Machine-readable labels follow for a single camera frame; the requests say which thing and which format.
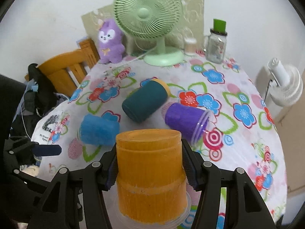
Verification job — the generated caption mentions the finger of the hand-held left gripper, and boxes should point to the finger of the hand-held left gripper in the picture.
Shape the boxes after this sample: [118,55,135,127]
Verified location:
[7,166,51,197]
[3,136,63,158]

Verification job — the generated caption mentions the small clear glass cup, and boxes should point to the small clear glass cup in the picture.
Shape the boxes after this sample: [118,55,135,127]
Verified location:
[183,38,198,55]

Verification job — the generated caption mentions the teal cup with yellow base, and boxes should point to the teal cup with yellow base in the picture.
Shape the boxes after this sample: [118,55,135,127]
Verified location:
[121,77,171,124]

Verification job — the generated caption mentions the purple cup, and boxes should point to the purple cup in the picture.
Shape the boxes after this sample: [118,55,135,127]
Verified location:
[164,102,213,145]

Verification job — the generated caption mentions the orange cup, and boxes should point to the orange cup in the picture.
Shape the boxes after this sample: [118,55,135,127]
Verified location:
[114,129,192,226]

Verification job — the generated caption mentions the green table fan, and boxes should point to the green table fan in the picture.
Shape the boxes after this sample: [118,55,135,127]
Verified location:
[114,0,185,67]

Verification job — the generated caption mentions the glass jar with green lid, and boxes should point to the glass jar with green lid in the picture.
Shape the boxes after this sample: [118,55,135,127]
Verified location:
[204,19,229,64]

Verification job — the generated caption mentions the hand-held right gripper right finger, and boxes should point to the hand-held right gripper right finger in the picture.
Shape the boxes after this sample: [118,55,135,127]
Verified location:
[181,138,277,229]

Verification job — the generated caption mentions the pile of clothes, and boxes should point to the pile of clothes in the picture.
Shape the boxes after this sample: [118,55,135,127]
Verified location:
[12,80,72,148]

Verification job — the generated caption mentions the black garment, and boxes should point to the black garment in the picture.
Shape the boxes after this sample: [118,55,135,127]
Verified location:
[27,63,58,118]

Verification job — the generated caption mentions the blue cup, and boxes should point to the blue cup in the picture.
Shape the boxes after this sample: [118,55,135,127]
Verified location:
[77,114,120,146]

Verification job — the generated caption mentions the purple plush toy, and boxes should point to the purple plush toy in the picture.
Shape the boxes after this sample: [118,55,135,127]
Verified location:
[98,19,126,64]

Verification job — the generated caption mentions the white fan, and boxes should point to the white fan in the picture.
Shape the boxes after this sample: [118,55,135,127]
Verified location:
[267,58,304,107]

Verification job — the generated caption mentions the white fan cable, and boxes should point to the white fan cable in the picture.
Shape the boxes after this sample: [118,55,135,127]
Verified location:
[114,48,158,69]

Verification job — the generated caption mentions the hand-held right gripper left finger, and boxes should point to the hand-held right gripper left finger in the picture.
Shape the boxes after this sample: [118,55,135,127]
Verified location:
[27,145,119,229]

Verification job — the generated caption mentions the wooden chair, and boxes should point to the wooden chair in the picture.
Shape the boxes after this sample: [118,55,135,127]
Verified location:
[25,38,100,99]

